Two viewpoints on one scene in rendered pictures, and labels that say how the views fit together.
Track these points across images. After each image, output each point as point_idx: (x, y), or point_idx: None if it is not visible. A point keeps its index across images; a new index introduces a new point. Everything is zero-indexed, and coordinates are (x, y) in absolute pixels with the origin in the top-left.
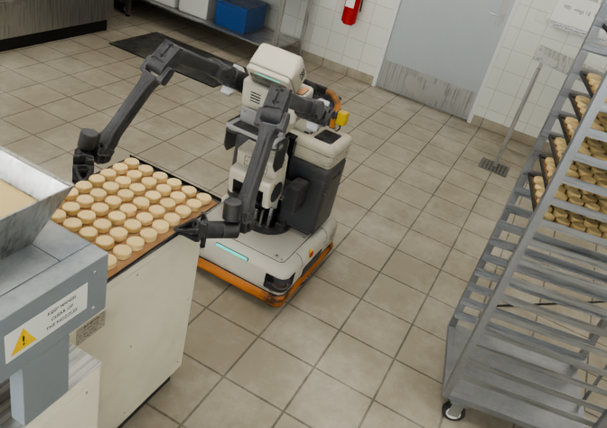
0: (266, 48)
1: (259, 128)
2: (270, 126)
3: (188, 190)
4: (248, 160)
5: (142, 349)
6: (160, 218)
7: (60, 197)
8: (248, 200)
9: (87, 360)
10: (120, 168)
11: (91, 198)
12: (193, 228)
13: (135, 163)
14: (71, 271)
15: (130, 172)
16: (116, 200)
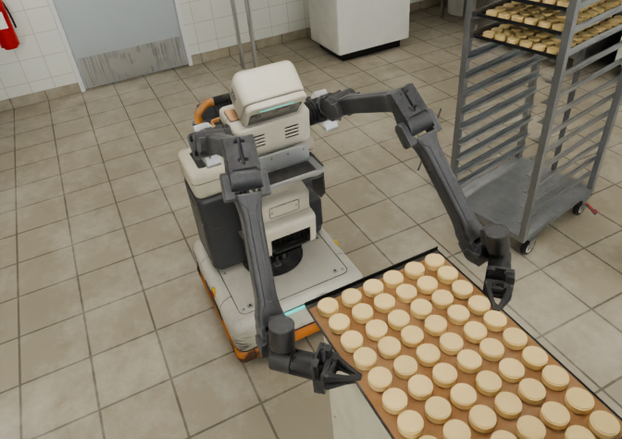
0: (247, 77)
1: (423, 145)
2: (432, 134)
3: (418, 269)
4: (274, 210)
5: None
6: (469, 317)
7: None
8: (477, 220)
9: None
10: (344, 321)
11: (419, 376)
12: (509, 289)
13: (337, 302)
14: None
15: (360, 314)
16: (431, 348)
